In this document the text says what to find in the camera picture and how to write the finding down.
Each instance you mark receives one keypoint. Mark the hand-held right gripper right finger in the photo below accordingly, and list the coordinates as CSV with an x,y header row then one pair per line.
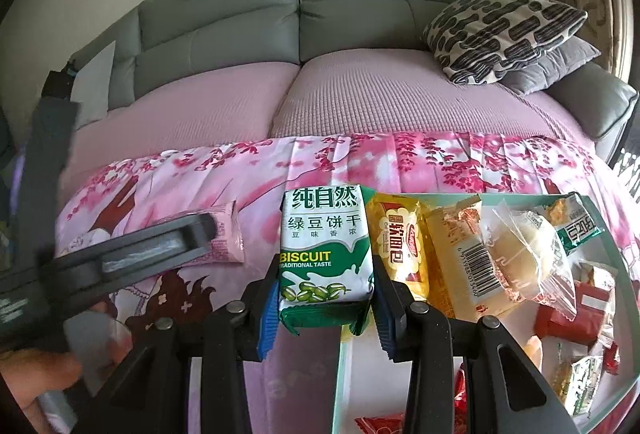
x,y
385,319

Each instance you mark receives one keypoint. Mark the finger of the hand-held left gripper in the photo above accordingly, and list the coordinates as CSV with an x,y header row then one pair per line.
x,y
150,244

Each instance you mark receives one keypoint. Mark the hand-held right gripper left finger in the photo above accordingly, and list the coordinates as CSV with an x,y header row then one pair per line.
x,y
265,314

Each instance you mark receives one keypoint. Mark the teal rimmed white box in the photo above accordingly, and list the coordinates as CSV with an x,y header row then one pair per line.
x,y
367,384

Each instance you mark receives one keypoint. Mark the pink wafer packet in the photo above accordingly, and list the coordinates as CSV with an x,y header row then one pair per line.
x,y
227,234

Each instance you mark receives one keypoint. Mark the cream pudding cup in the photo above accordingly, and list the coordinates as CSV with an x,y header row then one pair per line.
x,y
534,351

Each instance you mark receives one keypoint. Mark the green burger print packet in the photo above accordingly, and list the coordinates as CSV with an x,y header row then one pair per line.
x,y
580,379

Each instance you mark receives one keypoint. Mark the person's left hand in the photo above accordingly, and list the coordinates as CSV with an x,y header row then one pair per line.
x,y
30,379

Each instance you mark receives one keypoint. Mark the yellow bread packet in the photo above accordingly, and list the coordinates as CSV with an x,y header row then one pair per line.
x,y
400,239

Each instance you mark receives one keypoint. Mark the clear brown cake packet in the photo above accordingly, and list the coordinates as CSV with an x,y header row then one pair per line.
x,y
460,259

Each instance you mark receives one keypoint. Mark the red wrapped candy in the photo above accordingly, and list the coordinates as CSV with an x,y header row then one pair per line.
x,y
611,356
460,389
380,424

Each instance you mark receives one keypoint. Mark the cream bun clear packet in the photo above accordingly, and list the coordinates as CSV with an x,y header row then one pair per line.
x,y
525,254

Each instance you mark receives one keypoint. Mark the black bag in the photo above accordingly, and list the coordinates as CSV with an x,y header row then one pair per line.
x,y
57,84

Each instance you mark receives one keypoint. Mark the pink printed blanket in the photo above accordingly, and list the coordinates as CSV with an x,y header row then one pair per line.
x,y
350,164

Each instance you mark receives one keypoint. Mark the light grey pillow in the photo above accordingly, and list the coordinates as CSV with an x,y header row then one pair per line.
x,y
95,84

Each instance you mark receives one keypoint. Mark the red snack packet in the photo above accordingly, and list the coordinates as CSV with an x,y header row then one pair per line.
x,y
560,324

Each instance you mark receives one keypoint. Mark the red packet white label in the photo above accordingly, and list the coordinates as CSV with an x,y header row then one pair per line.
x,y
595,299

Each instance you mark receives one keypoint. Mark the pink sofa cover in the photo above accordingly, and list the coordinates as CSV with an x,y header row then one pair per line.
x,y
400,94

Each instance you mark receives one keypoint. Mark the black metal rack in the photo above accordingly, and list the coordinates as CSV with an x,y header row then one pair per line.
x,y
630,169

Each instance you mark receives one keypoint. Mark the dark grey pillow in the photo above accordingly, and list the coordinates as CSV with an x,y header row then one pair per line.
x,y
550,69

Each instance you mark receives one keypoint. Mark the black white patterned pillow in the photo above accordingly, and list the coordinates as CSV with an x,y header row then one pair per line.
x,y
500,29

